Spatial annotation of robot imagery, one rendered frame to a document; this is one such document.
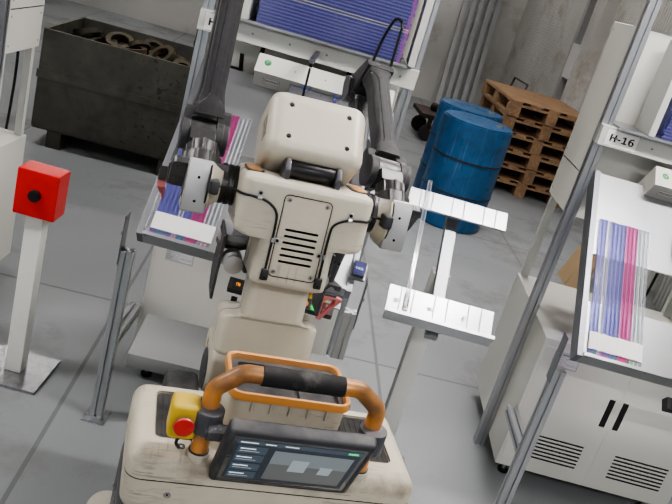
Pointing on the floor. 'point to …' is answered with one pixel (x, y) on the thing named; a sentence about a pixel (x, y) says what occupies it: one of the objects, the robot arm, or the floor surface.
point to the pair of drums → (463, 156)
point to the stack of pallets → (530, 136)
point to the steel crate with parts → (110, 87)
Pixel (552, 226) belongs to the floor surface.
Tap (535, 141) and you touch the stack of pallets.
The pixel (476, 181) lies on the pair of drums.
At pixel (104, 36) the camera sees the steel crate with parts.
